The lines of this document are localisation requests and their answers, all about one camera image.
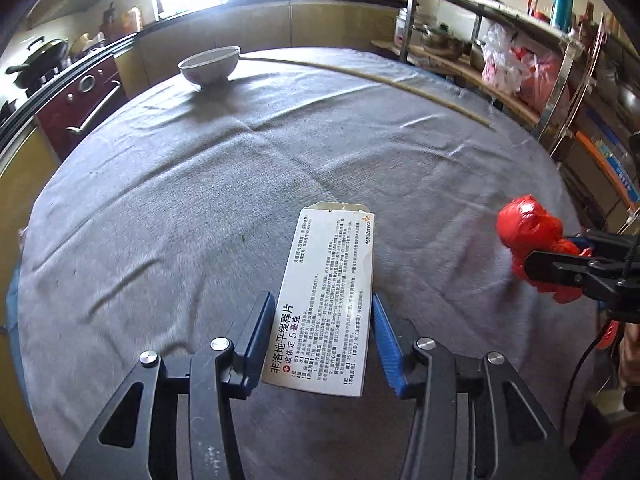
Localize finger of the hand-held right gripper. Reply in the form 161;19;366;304
522;247;592;289
564;229;640;257

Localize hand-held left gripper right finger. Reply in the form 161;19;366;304
371;291;576;480

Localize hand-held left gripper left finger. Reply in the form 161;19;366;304
65;290;277;480

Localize red plastic bag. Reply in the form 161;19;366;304
515;47;567;112
496;192;596;305

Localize red plastic mesh basket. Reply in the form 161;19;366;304
597;319;622;354

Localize white medicine box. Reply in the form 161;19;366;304
261;201;376;399

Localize blue and orange flat box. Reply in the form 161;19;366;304
575;132;640;202

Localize grey tablecloth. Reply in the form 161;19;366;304
17;47;601;480

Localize steel basin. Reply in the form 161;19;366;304
600;60;640;112

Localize metal shelf rack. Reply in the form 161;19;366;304
370;0;640;233

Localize white printed plastic bag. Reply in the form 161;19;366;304
482;22;527;94

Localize teal thermos bottle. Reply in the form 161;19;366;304
550;0;574;34

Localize steel pots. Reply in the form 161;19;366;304
419;22;474;59

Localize thin bamboo stick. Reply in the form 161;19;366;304
240;56;494;126

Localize white ceramic bowl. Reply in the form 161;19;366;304
178;46;242;86

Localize dark red oven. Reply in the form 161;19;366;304
35;52;129;161

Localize black wok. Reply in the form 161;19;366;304
5;37;71;89

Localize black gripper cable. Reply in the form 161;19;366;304
560;317;622;432

